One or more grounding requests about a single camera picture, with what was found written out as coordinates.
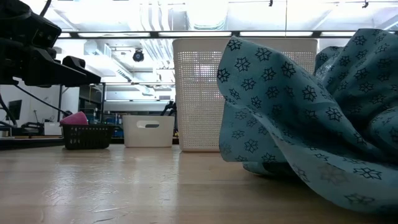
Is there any dark background monitor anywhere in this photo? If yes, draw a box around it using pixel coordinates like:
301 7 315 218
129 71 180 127
7 99 23 121

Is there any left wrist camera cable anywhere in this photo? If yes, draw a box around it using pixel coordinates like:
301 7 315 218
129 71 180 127
39 0 52 18

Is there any black overhead frame bar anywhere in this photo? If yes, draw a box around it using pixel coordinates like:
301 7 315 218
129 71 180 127
58 29 358 39

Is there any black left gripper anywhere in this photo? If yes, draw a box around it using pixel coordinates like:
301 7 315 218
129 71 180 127
0 18 101 88

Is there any purple pink soft bundle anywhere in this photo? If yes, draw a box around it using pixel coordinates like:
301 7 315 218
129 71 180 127
59 111 90 126

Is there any large white perforated basket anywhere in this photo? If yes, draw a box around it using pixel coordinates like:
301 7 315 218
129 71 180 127
172 37 318 153

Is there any teal star-patterned gown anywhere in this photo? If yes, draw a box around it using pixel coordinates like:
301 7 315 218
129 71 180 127
216 27 398 216

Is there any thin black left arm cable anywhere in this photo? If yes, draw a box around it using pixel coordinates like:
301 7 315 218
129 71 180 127
12 83 72 117

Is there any black slotted plastic basket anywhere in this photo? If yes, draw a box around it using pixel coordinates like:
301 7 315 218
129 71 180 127
61 124 116 151

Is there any black aluminium table frame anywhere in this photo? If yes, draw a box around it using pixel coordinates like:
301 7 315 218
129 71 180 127
0 136 180 151

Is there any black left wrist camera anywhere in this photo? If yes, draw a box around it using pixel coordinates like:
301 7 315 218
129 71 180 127
29 19 62 49

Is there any white background box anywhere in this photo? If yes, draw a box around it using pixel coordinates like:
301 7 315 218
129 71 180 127
42 121 63 136

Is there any black metal background rack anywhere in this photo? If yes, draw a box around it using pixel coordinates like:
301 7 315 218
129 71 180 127
57 81 177 138

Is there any small white plastic bin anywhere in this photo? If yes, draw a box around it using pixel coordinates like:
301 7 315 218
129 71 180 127
122 115 175 148

